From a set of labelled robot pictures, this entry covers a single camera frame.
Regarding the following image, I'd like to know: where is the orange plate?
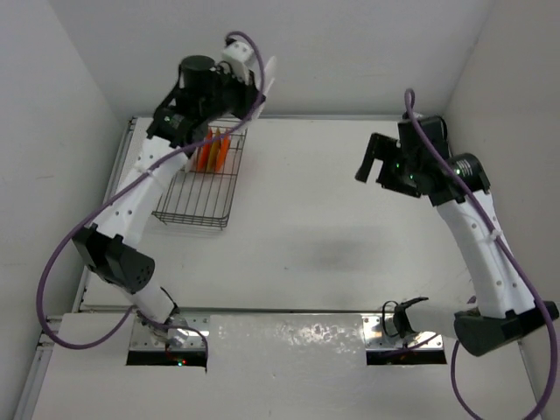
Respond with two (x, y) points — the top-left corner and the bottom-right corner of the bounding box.
(214, 135), (231, 173)
(197, 128), (214, 172)

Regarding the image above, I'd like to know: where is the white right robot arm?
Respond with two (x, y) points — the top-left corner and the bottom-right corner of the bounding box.
(355, 116), (545, 356)

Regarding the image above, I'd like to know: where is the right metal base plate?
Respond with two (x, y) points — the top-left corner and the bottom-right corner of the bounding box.
(362, 312), (444, 352)

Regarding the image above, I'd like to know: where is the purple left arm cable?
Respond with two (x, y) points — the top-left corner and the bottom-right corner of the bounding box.
(36, 31), (269, 364)

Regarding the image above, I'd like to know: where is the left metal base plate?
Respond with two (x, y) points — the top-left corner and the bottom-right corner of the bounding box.
(129, 317), (210, 353)

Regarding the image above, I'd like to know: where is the yellow plate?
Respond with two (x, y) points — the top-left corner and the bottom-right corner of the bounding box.
(205, 129), (221, 172)

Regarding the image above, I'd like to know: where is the white foam cover board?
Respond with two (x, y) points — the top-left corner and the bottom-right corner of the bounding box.
(33, 314), (535, 419)

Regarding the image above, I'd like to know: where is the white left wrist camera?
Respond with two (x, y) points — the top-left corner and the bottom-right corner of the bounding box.
(221, 38), (256, 84)

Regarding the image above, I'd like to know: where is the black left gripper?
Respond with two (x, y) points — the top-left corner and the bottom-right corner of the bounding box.
(200, 66), (264, 124)

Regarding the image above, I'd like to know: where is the metal base plate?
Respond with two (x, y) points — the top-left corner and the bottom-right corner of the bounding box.
(129, 317), (210, 353)
(362, 312), (444, 352)

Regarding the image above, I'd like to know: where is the wire dish rack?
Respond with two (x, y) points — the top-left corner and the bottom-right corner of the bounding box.
(152, 120), (248, 229)

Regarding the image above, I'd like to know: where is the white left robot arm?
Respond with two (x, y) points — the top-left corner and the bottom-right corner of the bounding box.
(72, 53), (277, 330)

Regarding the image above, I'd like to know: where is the white plate teal rim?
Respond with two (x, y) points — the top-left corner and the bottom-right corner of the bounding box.
(262, 56), (277, 102)

